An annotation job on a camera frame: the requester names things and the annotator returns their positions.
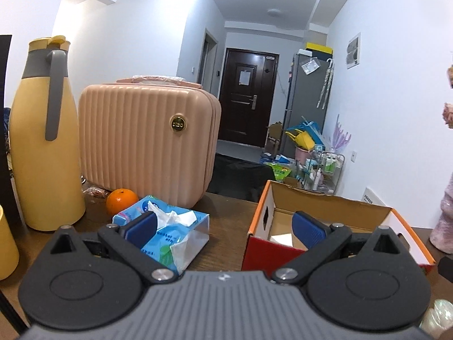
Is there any white wall electric panel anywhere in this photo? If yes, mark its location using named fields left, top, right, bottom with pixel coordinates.
left=345, top=32, right=362, bottom=69

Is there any purple wall decoration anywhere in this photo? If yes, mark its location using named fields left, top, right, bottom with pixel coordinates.
left=331, top=113, right=352, bottom=153

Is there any dark brown entrance door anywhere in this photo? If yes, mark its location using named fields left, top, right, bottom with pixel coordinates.
left=218, top=48, right=280, bottom=148

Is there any green printed bag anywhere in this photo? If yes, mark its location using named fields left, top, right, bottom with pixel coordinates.
left=265, top=162, right=292, bottom=182

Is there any yellow plastic dustpan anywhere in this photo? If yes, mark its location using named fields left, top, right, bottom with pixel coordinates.
left=285, top=129, right=315, bottom=151

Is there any dark furniture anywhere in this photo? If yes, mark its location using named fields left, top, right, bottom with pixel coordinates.
left=0, top=35, right=27, bottom=227

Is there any white paper piece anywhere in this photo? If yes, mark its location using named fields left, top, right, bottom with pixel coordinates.
left=268, top=233, right=294, bottom=248

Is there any pink textured vase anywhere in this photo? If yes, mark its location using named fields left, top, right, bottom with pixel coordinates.
left=429, top=172, right=453, bottom=256

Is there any grey refrigerator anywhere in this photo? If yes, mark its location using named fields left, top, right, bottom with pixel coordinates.
left=279, top=52, right=334, bottom=149

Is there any brown snack wrapper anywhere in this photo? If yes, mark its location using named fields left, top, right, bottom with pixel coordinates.
left=82, top=186, right=110, bottom=199

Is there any metal wire rack cart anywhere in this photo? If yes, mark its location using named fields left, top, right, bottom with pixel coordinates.
left=295, top=150, right=345, bottom=195

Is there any pink bucket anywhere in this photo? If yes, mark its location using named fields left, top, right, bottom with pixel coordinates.
left=294, top=144, right=314, bottom=162

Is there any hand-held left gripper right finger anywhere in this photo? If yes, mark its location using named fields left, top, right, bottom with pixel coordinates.
left=271, top=211, right=413, bottom=286

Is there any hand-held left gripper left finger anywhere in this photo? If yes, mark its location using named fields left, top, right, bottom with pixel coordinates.
left=50, top=211, right=178, bottom=286

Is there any open brown cardboard box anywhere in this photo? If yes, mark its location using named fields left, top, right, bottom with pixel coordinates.
left=265, top=122, right=284, bottom=153

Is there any black bag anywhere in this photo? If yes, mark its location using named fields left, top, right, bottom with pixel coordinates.
left=207, top=153, right=277, bottom=202

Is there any yellow cup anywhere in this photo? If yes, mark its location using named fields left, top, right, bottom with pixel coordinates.
left=0, top=205, right=20, bottom=281

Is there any bunch of dried pink roses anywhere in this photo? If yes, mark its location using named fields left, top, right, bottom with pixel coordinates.
left=441, top=64, right=453, bottom=130

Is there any light blue tissue pack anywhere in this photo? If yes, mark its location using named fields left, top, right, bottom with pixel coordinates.
left=112, top=195, right=210, bottom=276

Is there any pink ribbed suitcase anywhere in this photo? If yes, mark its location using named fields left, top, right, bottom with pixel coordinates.
left=78, top=75, right=222, bottom=209

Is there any orange fruit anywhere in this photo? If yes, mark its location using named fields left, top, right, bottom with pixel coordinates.
left=106, top=188, right=139, bottom=216

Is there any yellow and black box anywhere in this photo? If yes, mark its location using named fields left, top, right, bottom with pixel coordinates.
left=305, top=42, right=334, bottom=59

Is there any pale shiny soft cloth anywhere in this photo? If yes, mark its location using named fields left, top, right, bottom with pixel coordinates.
left=419, top=299, right=453, bottom=339

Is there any yellow thermos jug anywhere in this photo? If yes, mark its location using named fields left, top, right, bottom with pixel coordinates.
left=8, top=35, right=86, bottom=233

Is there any orange red cardboard box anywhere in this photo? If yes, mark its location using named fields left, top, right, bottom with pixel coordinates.
left=242, top=180, right=437, bottom=277

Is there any clear plastic bag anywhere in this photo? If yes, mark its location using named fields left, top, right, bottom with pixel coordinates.
left=300, top=57, right=321, bottom=76

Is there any folded pale umbrella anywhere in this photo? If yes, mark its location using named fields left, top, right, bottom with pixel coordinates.
left=317, top=58, right=335, bottom=110

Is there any grey side door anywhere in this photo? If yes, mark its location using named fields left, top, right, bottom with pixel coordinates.
left=198, top=30, right=218, bottom=94

